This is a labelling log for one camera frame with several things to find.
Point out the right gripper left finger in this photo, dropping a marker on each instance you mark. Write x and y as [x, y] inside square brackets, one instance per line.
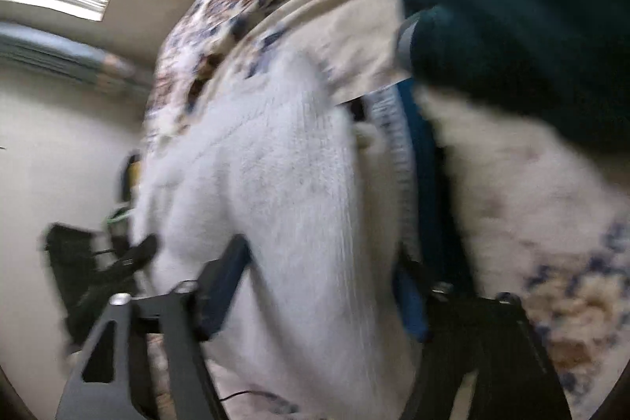
[113, 377]

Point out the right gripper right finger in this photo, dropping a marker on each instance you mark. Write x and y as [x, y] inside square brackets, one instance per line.
[491, 337]

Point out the white knit sweater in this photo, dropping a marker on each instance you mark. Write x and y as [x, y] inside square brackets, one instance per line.
[314, 194]

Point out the folded dark striped garment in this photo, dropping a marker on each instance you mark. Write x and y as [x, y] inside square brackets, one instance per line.
[430, 234]

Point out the floral bed sheet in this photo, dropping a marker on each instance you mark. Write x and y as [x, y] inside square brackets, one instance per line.
[541, 218]

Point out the grey-blue left curtain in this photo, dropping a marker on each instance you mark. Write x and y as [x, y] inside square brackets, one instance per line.
[64, 58]

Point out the dark teal blanket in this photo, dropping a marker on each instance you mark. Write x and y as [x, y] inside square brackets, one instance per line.
[565, 62]

